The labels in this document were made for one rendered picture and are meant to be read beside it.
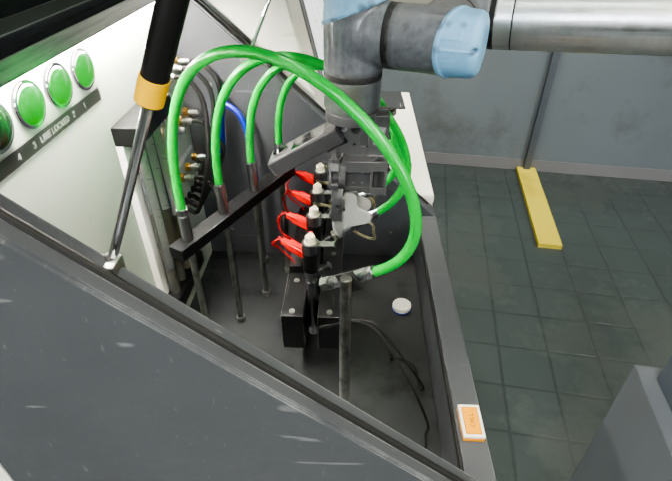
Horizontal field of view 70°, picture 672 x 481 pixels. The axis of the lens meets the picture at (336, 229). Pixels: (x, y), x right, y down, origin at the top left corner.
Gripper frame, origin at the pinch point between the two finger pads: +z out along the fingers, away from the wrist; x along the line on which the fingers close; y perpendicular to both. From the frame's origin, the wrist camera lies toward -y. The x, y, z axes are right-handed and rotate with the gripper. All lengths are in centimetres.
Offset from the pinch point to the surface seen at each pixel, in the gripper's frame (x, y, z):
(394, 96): 99, 16, 14
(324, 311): -3.8, -1.8, 14.6
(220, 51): -5.9, -13.0, -28.8
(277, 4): 34.9, -12.4, -26.2
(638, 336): 83, 127, 112
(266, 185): 17.5, -14.1, 2.7
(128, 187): -32.0, -13.9, -26.2
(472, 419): -22.1, 20.0, 16.3
